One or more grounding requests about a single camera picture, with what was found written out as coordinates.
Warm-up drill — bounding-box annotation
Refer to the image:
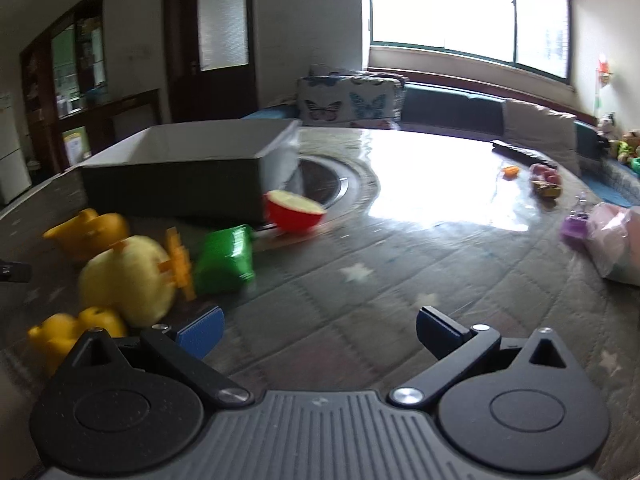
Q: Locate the colourful wall hanging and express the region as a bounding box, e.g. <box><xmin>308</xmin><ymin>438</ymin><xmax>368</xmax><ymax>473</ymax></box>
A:
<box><xmin>595</xmin><ymin>54</ymin><xmax>615</xmax><ymax>113</ymax></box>

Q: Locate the white refrigerator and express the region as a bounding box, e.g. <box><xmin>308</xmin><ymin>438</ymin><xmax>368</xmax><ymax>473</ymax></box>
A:
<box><xmin>0</xmin><ymin>91</ymin><xmax>32</xmax><ymax>206</ymax></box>

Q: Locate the dark wooden counter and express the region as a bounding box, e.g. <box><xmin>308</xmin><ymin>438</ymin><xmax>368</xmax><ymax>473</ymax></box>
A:
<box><xmin>57</xmin><ymin>89</ymin><xmax>163</xmax><ymax>171</ymax></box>

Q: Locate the grey star-print table mat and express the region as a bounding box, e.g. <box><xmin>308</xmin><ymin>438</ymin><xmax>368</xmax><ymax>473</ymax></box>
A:
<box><xmin>0</xmin><ymin>125</ymin><xmax>640</xmax><ymax>441</ymax></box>

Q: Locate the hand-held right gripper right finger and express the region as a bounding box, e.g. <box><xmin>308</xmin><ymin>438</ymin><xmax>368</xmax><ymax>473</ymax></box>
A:
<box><xmin>389</xmin><ymin>305</ymin><xmax>576</xmax><ymax>407</ymax></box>

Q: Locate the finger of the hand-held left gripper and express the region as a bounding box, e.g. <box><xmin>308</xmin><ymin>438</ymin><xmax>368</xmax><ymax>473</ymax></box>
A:
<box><xmin>0</xmin><ymin>259</ymin><xmax>33</xmax><ymax>285</ymax></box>

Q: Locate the large window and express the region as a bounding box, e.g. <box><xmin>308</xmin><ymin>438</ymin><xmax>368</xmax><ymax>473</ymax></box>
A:
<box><xmin>367</xmin><ymin>0</ymin><xmax>573</xmax><ymax>83</ymax></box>

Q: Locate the pink toy food pile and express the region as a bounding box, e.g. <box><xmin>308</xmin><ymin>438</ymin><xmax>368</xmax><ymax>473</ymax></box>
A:
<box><xmin>530</xmin><ymin>162</ymin><xmax>563</xmax><ymax>201</ymax></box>

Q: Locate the red toy apple half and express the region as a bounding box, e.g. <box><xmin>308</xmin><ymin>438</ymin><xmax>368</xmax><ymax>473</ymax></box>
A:
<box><xmin>264</xmin><ymin>189</ymin><xmax>327</xmax><ymax>235</ymax></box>

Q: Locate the beige cushion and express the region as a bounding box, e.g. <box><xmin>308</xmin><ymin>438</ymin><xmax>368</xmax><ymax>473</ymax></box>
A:
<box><xmin>501</xmin><ymin>99</ymin><xmax>581</xmax><ymax>176</ymax></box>

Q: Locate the green plastic toy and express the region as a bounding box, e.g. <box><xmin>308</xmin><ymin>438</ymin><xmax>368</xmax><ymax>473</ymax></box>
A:
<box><xmin>194</xmin><ymin>225</ymin><xmax>257</xmax><ymax>295</ymax></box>

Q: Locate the pink plastic bag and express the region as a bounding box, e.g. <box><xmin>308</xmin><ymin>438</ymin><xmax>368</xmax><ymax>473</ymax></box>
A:
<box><xmin>582</xmin><ymin>202</ymin><xmax>640</xmax><ymax>281</ymax></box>

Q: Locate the grey cardboard box white inside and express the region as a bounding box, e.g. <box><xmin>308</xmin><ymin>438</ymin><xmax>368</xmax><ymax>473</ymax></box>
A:
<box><xmin>80</xmin><ymin>119</ymin><xmax>303</xmax><ymax>223</ymax></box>

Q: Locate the butterfly print cushion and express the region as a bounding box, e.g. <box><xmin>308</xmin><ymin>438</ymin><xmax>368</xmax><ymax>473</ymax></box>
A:
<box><xmin>296</xmin><ymin>74</ymin><xmax>406</xmax><ymax>128</ymax></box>

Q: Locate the wooden door frosted glass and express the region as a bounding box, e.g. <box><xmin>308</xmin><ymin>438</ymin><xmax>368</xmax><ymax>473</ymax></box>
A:
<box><xmin>162</xmin><ymin>0</ymin><xmax>258</xmax><ymax>123</ymax></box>

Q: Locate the pile of stuffed toys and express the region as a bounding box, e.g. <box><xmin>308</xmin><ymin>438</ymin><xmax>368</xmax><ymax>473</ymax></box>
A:
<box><xmin>595</xmin><ymin>112</ymin><xmax>640</xmax><ymax>167</ymax></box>

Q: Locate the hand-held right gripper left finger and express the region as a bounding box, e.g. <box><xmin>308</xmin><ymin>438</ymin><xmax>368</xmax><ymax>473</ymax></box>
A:
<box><xmin>70</xmin><ymin>306</ymin><xmax>253</xmax><ymax>407</ymax></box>

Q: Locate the dark blue sofa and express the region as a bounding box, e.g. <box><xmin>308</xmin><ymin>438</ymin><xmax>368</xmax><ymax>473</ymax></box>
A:
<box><xmin>400</xmin><ymin>82</ymin><xmax>640</xmax><ymax>211</ymax></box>

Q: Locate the pale yellow toy chick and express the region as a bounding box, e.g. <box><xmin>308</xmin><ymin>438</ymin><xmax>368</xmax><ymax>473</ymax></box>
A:
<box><xmin>79</xmin><ymin>227</ymin><xmax>196</xmax><ymax>328</ymax></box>

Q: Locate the black remote control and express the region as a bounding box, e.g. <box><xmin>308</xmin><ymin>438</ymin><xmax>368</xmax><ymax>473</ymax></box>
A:
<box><xmin>491</xmin><ymin>139</ymin><xmax>558</xmax><ymax>168</ymax></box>

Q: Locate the wooden shelf cabinet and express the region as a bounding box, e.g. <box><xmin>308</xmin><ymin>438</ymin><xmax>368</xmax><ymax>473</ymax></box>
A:
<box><xmin>20</xmin><ymin>0</ymin><xmax>108</xmax><ymax>171</ymax></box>

